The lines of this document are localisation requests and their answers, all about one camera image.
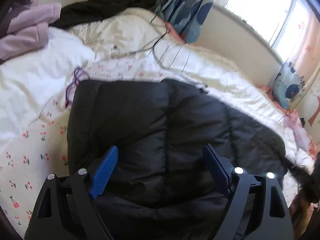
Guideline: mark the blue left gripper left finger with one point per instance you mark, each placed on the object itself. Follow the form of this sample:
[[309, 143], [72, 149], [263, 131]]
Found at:
[[103, 172]]

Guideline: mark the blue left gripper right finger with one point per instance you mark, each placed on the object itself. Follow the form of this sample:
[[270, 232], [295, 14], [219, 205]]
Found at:
[[219, 168]]

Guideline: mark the black puffer jacket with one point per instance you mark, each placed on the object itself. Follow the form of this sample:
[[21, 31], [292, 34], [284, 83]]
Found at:
[[161, 187]]

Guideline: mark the purple folded clothes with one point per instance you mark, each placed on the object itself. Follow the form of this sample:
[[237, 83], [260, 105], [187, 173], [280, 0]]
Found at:
[[25, 28]]

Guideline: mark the person's right hand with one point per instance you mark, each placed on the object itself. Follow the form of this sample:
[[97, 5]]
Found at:
[[305, 218]]

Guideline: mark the white cherry print bedsheet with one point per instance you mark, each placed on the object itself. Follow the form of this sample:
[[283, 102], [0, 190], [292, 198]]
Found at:
[[42, 147]]

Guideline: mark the purple eyeglasses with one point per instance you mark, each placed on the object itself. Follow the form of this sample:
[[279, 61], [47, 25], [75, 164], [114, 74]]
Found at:
[[78, 76]]

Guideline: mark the blue patterned curtain right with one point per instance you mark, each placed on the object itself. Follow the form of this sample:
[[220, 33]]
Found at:
[[287, 85]]

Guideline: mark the blue patterned curtain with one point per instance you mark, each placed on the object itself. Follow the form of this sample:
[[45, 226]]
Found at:
[[287, 85], [185, 16]]

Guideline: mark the white pillow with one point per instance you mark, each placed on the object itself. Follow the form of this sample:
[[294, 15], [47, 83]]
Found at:
[[29, 81]]

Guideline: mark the cream quilted blanket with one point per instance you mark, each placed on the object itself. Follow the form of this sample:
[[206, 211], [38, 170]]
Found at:
[[139, 34]]

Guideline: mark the blue patterned curtain left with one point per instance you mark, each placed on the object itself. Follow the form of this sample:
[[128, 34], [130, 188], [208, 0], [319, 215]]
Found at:
[[185, 16]]

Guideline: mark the black garment by wall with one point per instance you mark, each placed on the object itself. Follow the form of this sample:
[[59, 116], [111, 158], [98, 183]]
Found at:
[[96, 10]]

